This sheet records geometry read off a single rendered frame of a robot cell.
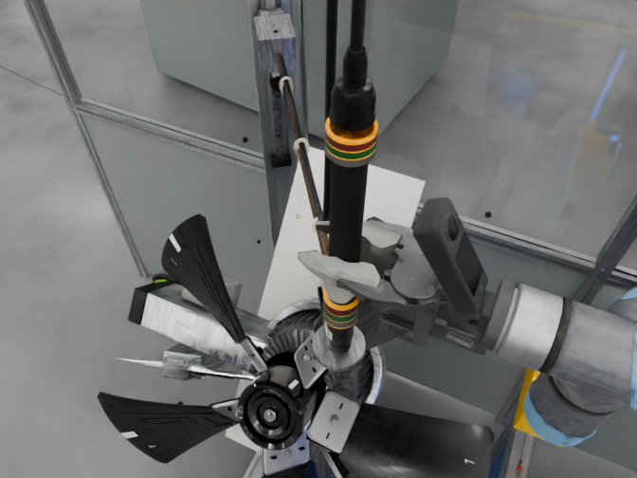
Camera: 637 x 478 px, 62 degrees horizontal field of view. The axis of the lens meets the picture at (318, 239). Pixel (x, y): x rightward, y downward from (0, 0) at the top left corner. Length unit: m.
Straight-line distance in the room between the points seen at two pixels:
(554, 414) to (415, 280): 0.21
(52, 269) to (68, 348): 0.47
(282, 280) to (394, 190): 0.31
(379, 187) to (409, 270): 0.55
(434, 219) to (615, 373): 0.21
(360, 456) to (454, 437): 0.16
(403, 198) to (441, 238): 0.60
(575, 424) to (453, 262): 0.23
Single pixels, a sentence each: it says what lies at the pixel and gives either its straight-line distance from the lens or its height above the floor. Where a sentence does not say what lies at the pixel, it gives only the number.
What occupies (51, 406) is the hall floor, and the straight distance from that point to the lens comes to 2.49.
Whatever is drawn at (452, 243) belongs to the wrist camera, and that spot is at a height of 1.71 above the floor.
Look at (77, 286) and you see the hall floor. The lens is 2.78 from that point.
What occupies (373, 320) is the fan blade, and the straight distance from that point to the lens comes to 0.85.
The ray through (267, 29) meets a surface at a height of 1.56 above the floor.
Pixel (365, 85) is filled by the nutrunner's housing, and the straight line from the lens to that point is 0.42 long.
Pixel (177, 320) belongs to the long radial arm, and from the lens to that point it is 1.15.
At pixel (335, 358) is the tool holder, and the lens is 0.71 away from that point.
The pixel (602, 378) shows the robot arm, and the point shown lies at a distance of 0.55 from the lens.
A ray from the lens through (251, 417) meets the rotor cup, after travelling 0.94.
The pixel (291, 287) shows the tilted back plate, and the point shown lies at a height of 1.14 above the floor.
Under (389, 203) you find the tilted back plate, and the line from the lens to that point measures 1.06.
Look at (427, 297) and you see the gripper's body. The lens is 0.52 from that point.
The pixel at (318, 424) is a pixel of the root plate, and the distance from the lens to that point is 0.95.
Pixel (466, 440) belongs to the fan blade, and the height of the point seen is 1.18.
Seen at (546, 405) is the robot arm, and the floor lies 1.54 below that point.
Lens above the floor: 2.07
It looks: 50 degrees down
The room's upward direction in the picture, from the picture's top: straight up
